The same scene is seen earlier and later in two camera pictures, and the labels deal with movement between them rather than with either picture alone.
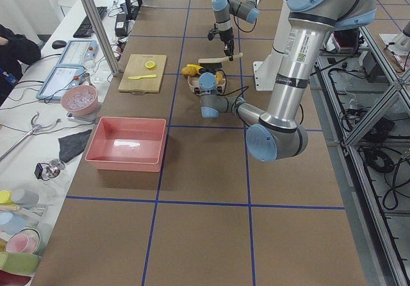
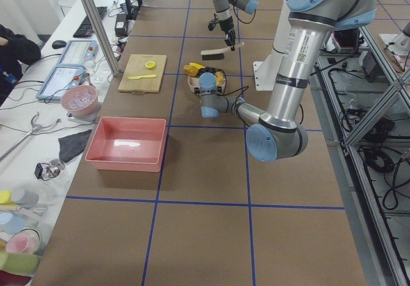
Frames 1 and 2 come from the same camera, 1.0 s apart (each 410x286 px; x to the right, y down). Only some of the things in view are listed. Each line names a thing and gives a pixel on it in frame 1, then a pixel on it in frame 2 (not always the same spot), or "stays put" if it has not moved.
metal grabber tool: (31, 133) stays put
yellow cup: (5, 197) stays put
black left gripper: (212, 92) stays put
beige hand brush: (227, 58) -> (218, 54)
